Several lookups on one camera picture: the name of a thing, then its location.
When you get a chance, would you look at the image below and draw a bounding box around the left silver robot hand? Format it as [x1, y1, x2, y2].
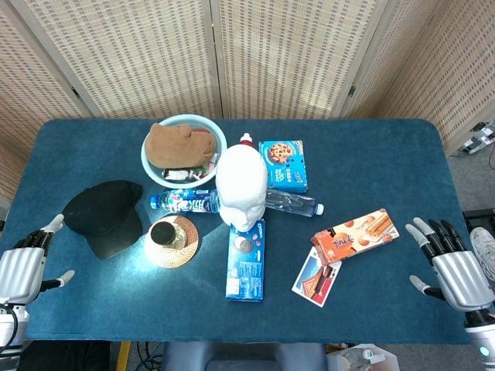
[0, 213, 76, 305]

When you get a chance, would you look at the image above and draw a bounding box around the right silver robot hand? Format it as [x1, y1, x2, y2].
[405, 216, 484, 313]

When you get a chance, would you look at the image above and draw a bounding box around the black baseball cap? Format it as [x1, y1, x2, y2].
[61, 179, 144, 260]

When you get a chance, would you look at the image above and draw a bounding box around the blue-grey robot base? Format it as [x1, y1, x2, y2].
[160, 341, 329, 371]

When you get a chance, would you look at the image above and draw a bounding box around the white sneaker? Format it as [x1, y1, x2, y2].
[469, 226, 495, 279]

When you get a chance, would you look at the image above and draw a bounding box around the orange wafer roll box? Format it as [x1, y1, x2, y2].
[310, 207, 401, 267]

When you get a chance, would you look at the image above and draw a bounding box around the clear plastic container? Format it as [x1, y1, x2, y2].
[328, 343, 401, 371]

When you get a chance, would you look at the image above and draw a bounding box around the palace roof postcard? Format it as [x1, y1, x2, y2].
[291, 246, 343, 308]

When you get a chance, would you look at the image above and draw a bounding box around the glass jar with black lid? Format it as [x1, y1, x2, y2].
[149, 222, 186, 248]

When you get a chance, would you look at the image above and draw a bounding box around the pale round bowl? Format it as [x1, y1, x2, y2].
[141, 114, 228, 189]

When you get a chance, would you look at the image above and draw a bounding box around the woven rattan coaster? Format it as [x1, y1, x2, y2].
[146, 214, 200, 268]

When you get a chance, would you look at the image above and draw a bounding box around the clear empty water bottle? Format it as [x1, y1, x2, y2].
[265, 188, 325, 217]

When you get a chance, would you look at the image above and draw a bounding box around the blue labelled drink bottle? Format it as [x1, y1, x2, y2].
[149, 188, 221, 214]

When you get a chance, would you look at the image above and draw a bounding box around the brown plush toy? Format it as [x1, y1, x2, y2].
[145, 122, 217, 169]

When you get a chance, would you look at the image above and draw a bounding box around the blue chocolate chip cookie box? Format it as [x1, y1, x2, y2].
[258, 139, 309, 194]

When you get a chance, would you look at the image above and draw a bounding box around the red white small packet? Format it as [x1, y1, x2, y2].
[192, 161, 218, 181]

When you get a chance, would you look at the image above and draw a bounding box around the blue Oreo box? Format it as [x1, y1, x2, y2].
[225, 219, 266, 302]

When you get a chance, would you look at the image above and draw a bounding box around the white foam mannequin head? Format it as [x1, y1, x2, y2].
[215, 145, 268, 233]

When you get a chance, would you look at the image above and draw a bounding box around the woven folding screen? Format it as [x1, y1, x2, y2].
[0, 0, 495, 202]

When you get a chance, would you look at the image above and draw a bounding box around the black frame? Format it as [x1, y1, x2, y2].
[463, 208, 495, 233]

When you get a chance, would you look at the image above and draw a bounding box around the yellow strap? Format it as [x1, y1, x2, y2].
[115, 342, 131, 371]

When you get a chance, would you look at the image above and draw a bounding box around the electronics with cables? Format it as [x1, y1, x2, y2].
[458, 120, 495, 155]

